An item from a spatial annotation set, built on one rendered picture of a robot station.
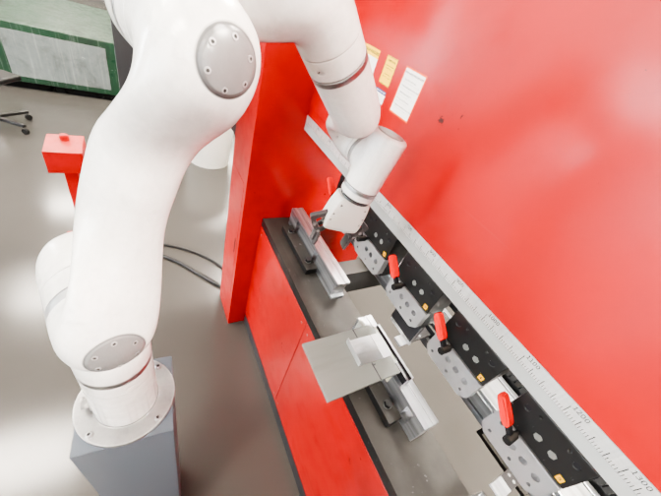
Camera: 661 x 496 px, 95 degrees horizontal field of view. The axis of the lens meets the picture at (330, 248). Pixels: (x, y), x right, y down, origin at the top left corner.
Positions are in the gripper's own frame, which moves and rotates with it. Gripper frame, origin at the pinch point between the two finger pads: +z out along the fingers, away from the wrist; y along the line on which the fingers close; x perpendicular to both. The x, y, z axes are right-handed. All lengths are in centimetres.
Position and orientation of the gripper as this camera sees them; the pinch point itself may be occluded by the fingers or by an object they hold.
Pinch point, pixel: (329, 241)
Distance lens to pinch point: 82.4
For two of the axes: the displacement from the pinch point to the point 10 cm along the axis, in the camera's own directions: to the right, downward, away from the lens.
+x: 2.3, 6.9, -6.8
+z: -4.2, 7.0, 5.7
